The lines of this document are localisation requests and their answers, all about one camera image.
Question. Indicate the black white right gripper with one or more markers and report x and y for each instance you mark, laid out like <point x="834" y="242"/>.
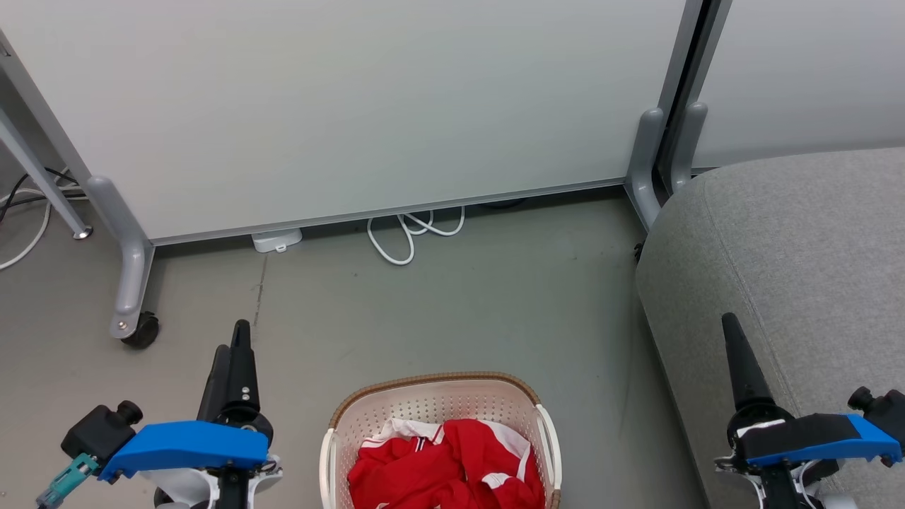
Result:
<point x="749" y="424"/>

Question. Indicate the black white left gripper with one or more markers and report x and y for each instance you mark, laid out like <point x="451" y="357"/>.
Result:
<point x="184" y="491"/>

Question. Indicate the red and white shirt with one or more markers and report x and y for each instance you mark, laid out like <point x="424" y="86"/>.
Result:
<point x="452" y="466"/>

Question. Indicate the grey fabric sofa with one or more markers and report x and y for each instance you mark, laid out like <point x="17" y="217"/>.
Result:
<point x="799" y="268"/>

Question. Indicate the black caster wheel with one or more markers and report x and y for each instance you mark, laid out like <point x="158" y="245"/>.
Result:
<point x="143" y="331"/>

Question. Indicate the small white plastic box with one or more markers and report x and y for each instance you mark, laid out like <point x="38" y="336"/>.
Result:
<point x="276" y="240"/>

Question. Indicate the grey partition leg with caster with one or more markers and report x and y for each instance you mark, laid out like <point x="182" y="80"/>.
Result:
<point x="131" y="261"/>

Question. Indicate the cream plastic laundry basket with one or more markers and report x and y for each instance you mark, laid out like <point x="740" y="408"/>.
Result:
<point x="424" y="403"/>

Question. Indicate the grey metal table leg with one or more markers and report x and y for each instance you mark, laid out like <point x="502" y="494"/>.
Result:
<point x="42" y="180"/>

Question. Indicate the wide white partition panel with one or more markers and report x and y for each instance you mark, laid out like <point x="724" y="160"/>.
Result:
<point x="353" y="106"/>

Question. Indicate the narrow white partition panel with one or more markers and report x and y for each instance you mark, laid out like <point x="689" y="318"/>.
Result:
<point x="806" y="71"/>

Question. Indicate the blue left camera mount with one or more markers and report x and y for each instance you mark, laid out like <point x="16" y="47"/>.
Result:
<point x="184" y="445"/>

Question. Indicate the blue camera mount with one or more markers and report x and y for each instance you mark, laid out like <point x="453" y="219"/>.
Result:
<point x="827" y="442"/>
<point x="184" y="445"/>

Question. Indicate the blue right camera mount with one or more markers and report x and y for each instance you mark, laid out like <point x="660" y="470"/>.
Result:
<point x="827" y="442"/>

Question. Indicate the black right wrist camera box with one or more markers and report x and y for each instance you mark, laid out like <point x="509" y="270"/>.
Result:
<point x="884" y="413"/>

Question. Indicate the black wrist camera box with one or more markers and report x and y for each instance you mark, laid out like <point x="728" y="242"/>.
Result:
<point x="95" y="431"/>
<point x="884" y="413"/>

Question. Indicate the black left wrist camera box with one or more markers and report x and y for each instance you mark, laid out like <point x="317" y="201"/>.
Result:
<point x="95" y="431"/>

